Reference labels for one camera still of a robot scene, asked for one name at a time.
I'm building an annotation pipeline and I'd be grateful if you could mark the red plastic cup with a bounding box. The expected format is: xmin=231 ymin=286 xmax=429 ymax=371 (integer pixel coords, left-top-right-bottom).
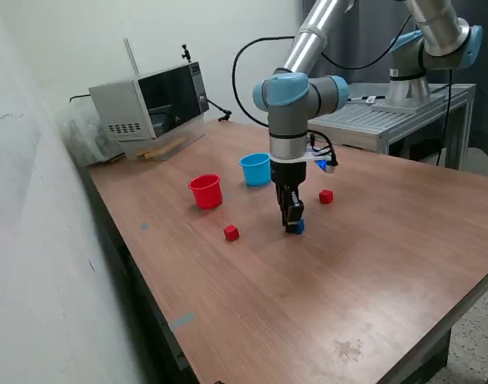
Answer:
xmin=188 ymin=173 xmax=224 ymax=210

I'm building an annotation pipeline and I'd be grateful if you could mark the blue plastic cup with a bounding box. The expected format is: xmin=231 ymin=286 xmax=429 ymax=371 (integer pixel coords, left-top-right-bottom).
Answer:
xmin=238 ymin=152 xmax=272 ymax=188

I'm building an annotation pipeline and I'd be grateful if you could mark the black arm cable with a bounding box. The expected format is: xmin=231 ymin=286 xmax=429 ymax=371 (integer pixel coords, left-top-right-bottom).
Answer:
xmin=231 ymin=14 xmax=419 ymax=167

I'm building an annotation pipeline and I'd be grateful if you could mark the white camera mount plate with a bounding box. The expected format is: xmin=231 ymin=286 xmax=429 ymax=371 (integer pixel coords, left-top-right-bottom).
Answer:
xmin=270 ymin=153 xmax=334 ymax=165

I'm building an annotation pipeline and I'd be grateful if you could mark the grey tape strip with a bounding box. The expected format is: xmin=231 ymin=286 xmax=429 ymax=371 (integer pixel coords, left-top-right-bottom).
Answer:
xmin=168 ymin=312 xmax=197 ymax=333

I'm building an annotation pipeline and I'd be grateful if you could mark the thick black hanging cable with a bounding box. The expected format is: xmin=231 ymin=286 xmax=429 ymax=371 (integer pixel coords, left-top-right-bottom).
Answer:
xmin=434 ymin=67 xmax=454 ymax=167

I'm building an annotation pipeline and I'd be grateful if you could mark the aluminium base mounting plate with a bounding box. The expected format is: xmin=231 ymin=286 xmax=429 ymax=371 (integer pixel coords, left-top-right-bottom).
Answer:
xmin=370 ymin=94 xmax=446 ymax=115

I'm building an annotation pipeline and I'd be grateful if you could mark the silver microwave oven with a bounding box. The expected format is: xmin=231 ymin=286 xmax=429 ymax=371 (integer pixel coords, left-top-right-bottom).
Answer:
xmin=87 ymin=62 xmax=211 ymax=142

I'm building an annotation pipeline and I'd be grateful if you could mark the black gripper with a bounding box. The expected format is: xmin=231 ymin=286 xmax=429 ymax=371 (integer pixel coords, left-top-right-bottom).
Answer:
xmin=270 ymin=161 xmax=308 ymax=235

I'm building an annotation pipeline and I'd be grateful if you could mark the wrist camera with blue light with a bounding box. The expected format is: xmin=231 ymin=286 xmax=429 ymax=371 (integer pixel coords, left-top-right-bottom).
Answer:
xmin=315 ymin=158 xmax=340 ymax=175

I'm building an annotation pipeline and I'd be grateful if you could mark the aluminium slatted robot pedestal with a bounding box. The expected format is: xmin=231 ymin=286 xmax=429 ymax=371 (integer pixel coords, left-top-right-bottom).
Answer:
xmin=307 ymin=82 xmax=478 ymax=171

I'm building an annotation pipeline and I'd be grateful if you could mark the thin metal rod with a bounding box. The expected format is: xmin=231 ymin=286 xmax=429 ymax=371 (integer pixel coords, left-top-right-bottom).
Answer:
xmin=123 ymin=38 xmax=140 ymax=76

